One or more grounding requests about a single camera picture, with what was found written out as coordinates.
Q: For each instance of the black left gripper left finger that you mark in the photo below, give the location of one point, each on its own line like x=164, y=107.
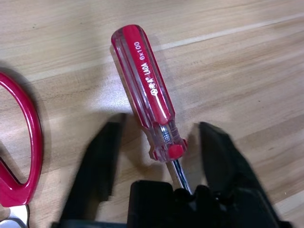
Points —
x=95, y=171

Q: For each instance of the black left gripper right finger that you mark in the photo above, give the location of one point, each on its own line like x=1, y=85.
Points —
x=228, y=164

